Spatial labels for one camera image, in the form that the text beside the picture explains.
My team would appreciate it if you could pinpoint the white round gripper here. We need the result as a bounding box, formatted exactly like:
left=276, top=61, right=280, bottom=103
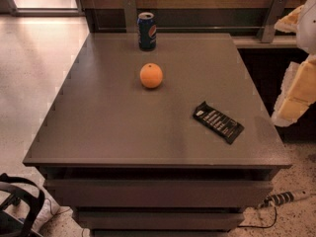
left=272, top=0, right=316, bottom=127

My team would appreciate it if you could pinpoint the black rxbar chocolate wrapper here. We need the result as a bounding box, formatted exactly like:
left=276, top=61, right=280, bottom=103
left=193, top=102, right=244, bottom=144

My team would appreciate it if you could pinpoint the blue pepsi can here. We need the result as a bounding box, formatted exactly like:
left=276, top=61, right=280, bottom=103
left=137, top=12, right=156, bottom=51

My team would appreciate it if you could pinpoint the white power strip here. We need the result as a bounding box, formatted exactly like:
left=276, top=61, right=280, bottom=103
left=258, top=190, right=310, bottom=208

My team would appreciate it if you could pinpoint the orange fruit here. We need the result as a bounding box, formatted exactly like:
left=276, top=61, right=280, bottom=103
left=139, top=63, right=163, bottom=89

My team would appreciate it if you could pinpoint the lower grey drawer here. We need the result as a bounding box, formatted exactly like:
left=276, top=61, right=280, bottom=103
left=74, top=211, right=244, bottom=231

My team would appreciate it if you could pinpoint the grey drawer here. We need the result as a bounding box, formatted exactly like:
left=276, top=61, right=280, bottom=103
left=44, top=180, right=273, bottom=208
left=74, top=211, right=244, bottom=231

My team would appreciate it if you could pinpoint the upper grey drawer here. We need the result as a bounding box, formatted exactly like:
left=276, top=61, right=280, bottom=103
left=44, top=180, right=273, bottom=208

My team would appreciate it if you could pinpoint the white cloth on floor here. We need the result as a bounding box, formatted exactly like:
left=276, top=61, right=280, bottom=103
left=32, top=197, right=60, bottom=232

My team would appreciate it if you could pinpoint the black power cable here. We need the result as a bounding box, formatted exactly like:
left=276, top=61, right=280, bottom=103
left=237, top=204, right=278, bottom=230

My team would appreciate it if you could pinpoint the left metal wall bracket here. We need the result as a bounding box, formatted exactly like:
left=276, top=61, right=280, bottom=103
left=122, top=0, right=137, bottom=33

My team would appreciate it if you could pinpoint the horizontal metal rail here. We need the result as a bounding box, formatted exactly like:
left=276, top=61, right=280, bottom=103
left=97, top=26, right=273, bottom=32

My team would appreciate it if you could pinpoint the window frame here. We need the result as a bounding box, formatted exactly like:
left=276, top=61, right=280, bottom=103
left=1, top=0, right=83, bottom=17

